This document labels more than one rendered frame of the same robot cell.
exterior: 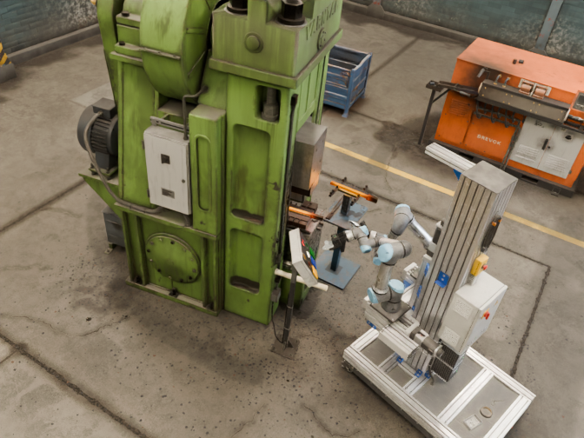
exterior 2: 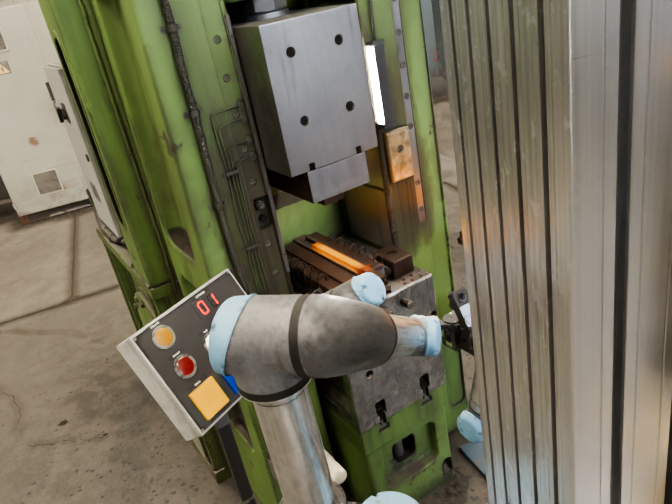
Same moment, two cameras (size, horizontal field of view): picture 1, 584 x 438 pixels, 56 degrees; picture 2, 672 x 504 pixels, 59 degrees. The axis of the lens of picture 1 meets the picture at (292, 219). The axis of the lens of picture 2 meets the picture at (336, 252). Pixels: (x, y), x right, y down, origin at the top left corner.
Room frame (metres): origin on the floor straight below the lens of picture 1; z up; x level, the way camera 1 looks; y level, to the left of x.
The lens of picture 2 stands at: (2.25, -1.29, 1.86)
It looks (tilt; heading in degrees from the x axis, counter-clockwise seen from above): 25 degrees down; 45
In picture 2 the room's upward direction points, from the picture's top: 11 degrees counter-clockwise
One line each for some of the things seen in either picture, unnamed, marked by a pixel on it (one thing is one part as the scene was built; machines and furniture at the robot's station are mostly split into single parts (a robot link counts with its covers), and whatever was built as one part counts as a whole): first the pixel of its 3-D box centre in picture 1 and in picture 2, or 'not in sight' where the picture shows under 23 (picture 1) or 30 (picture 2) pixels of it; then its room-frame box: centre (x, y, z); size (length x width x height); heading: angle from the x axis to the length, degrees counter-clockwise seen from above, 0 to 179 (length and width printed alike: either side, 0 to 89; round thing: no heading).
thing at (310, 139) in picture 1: (294, 149); (299, 84); (3.56, 0.04, 1.56); 0.42 x 0.39 x 0.40; 73
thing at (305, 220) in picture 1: (286, 213); (325, 265); (3.52, 0.05, 0.96); 0.42 x 0.20 x 0.09; 73
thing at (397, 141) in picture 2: not in sight; (399, 154); (3.80, -0.11, 1.27); 0.09 x 0.02 x 0.17; 163
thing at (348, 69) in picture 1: (322, 74); not in sight; (7.61, -0.22, 0.36); 1.20 x 0.80 x 0.72; 68
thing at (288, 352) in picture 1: (285, 342); not in sight; (2.90, -0.06, 0.05); 0.22 x 0.22 x 0.09; 73
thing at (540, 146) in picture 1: (513, 110); not in sight; (6.48, -2.68, 0.65); 2.10 x 1.12 x 1.30; 62
